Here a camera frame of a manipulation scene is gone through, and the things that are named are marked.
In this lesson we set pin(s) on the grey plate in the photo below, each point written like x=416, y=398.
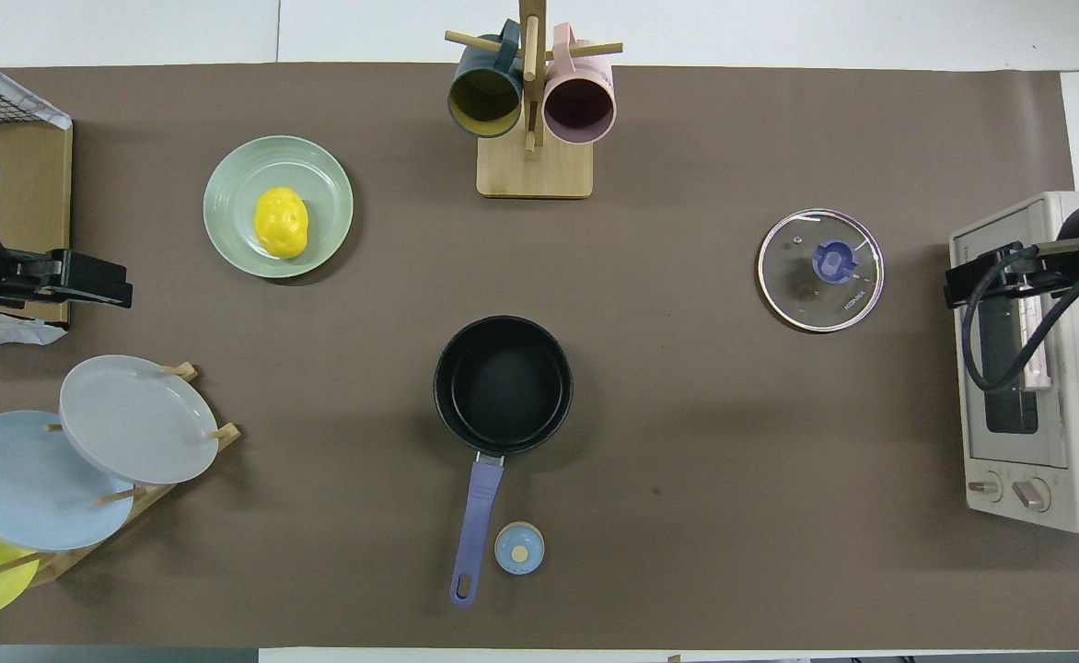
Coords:
x=134, y=419

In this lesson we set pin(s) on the wooden plate rack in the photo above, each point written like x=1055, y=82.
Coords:
x=70, y=557

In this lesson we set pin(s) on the yellow lemon toy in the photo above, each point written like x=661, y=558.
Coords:
x=281, y=223

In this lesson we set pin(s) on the light green plate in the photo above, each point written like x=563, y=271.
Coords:
x=236, y=207

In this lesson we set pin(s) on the light blue plate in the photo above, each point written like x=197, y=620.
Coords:
x=24, y=483

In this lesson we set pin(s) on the glass lid purple knob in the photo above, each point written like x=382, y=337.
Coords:
x=802, y=276

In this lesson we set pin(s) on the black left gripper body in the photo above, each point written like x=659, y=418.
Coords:
x=88, y=278

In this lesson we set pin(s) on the wooden mug tree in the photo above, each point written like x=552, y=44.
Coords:
x=535, y=170

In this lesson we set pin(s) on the pink mug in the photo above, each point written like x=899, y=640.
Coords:
x=579, y=103

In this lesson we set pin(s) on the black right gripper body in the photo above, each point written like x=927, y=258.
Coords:
x=986, y=276

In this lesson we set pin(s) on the dark teal mug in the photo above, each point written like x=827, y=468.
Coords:
x=484, y=99

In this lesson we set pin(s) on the beige toaster oven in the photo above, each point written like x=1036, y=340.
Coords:
x=1078, y=460

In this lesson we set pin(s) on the brown table mat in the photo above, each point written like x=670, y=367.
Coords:
x=687, y=414

